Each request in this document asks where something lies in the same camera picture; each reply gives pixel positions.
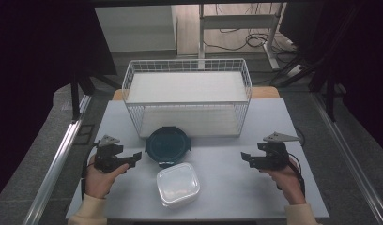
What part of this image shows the dark teal round lid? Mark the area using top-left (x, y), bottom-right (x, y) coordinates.
top-left (145, 126), bottom-right (192, 169)

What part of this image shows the black metal stand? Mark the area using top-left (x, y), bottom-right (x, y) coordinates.
top-left (270, 6), bottom-right (362, 123)
top-left (69, 70), bottom-right (122, 122)

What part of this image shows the bundle of black floor cables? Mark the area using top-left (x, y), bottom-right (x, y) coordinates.
top-left (202, 3), bottom-right (298, 54)

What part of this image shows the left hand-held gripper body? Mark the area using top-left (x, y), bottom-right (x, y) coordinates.
top-left (94, 134), bottom-right (125, 173)

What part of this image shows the person's right hand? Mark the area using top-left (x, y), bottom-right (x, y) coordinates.
top-left (259, 157), bottom-right (307, 206)

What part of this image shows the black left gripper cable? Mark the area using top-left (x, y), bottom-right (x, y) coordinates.
top-left (80, 142), bottom-right (100, 201)

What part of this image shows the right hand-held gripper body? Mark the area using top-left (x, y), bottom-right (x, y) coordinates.
top-left (256, 131), bottom-right (301, 172)

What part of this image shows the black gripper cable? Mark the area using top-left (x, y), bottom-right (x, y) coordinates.
top-left (80, 142), bottom-right (100, 201)
top-left (276, 152), bottom-right (307, 199)

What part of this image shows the white wire shelf rack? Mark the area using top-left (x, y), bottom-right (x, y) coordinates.
top-left (121, 58), bottom-right (253, 139)

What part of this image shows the white cabinet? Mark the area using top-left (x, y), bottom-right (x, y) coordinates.
top-left (94, 5), bottom-right (178, 54)

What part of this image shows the aluminium rail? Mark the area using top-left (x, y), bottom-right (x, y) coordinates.
top-left (311, 93), bottom-right (383, 225)
top-left (23, 93), bottom-right (93, 225)

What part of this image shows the white square lidded container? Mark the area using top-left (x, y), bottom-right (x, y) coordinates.
top-left (156, 162), bottom-right (201, 210)

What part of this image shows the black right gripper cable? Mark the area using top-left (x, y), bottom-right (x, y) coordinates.
top-left (276, 152), bottom-right (307, 199)

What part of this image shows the white shelf board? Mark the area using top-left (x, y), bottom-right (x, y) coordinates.
top-left (127, 71), bottom-right (249, 104)

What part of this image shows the person's left hand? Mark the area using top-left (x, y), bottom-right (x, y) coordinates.
top-left (84, 156), bottom-right (130, 200)

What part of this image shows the white power strip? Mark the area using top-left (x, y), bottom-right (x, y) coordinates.
top-left (285, 64), bottom-right (304, 78)

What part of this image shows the white metal desk frame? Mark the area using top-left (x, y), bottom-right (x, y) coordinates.
top-left (197, 2), bottom-right (287, 70)

